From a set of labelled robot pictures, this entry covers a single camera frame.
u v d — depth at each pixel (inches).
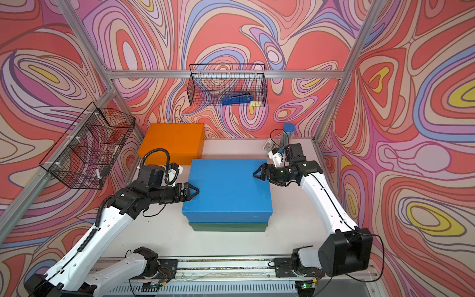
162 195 23.4
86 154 30.9
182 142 43.0
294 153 24.3
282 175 25.7
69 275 14.9
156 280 28.2
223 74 34.6
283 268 28.9
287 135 40.1
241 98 35.6
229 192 27.7
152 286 27.8
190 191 25.6
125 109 40.9
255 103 33.1
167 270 28.4
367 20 28.4
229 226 30.9
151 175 21.3
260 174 27.1
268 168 26.7
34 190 22.3
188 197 24.7
